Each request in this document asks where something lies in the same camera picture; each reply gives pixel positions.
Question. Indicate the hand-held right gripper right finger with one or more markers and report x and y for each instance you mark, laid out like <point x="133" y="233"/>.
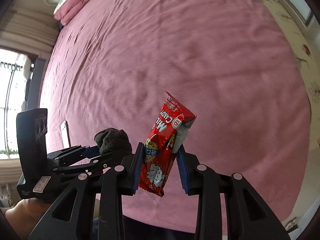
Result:
<point x="181" y="172"/>

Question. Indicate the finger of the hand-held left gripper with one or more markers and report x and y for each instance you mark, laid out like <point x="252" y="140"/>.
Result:
<point x="75" y="152"/>
<point x="97" y="166"/>

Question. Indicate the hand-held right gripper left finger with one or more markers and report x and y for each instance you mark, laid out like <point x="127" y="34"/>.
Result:
<point x="139" y="170"/>

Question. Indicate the red candy packet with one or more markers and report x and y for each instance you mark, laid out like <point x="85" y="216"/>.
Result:
<point x="162" y="150"/>

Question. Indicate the dark grey knitted sock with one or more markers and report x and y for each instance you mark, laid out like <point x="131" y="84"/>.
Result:
<point x="113" y="140"/>

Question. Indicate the person's left hand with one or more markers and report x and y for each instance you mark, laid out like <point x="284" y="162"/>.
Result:
<point x="25" y="215"/>

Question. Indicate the tan and white flat box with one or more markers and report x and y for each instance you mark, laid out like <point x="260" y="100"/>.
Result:
<point x="65" y="135"/>

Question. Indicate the window with metal grille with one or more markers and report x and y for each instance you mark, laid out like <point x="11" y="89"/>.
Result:
<point x="10" y="100"/>

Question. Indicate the pink bed sheet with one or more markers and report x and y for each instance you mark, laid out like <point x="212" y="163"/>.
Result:
<point x="187" y="55"/>

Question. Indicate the beige curtain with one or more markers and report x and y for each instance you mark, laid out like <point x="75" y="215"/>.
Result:
<point x="22" y="30"/>

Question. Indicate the pink pillow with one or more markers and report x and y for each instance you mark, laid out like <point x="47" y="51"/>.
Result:
<point x="75" y="7"/>

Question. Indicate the cream patterned play mat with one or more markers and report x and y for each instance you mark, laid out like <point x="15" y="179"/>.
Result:
<point x="287" y="17"/>

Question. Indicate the sliding glass door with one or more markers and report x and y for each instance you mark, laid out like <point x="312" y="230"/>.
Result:
<point x="295" y="0"/>

